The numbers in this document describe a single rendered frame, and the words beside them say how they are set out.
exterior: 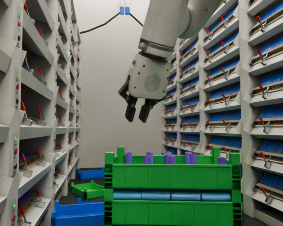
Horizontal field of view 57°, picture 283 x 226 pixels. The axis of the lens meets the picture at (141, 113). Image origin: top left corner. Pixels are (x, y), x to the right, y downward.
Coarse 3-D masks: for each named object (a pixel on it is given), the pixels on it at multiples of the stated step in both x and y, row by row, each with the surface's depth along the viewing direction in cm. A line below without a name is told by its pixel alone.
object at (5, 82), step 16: (0, 0) 73; (16, 0) 76; (0, 16) 73; (0, 32) 73; (16, 48) 77; (16, 64) 77; (0, 80) 72; (0, 96) 72; (16, 112) 77; (16, 128) 78; (0, 144) 71; (0, 160) 71; (16, 176) 78; (16, 192) 78; (16, 208) 78; (0, 224) 70; (16, 224) 79
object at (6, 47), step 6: (0, 36) 72; (0, 42) 72; (6, 42) 73; (12, 42) 73; (0, 48) 72; (6, 48) 73; (12, 48) 73; (0, 54) 65; (6, 54) 69; (12, 54) 73; (0, 60) 66; (6, 60) 70; (0, 66) 68; (6, 66) 71; (6, 72) 72
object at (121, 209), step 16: (112, 192) 58; (240, 192) 57; (112, 208) 58; (128, 208) 58; (144, 208) 58; (160, 208) 58; (176, 208) 57; (192, 208) 57; (208, 208) 57; (224, 208) 57; (240, 208) 56; (112, 224) 58; (128, 224) 58; (144, 224) 58; (160, 224) 57; (176, 224) 57; (192, 224) 57; (208, 224) 57; (224, 224) 56; (240, 224) 56
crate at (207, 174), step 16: (112, 160) 59; (160, 160) 78; (176, 160) 77; (208, 160) 77; (112, 176) 59; (128, 176) 58; (144, 176) 58; (160, 176) 58; (176, 176) 58; (192, 176) 57; (208, 176) 57; (224, 176) 57; (240, 176) 57
